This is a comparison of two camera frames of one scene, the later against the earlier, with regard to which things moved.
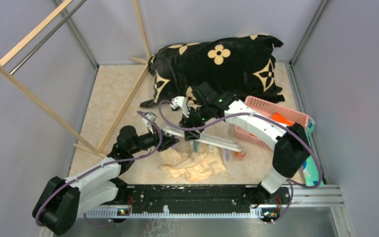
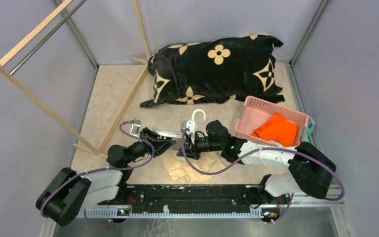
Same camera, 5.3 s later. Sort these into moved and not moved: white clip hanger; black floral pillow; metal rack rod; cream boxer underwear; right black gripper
Moved: right black gripper; white clip hanger
Not moved: black floral pillow; metal rack rod; cream boxer underwear
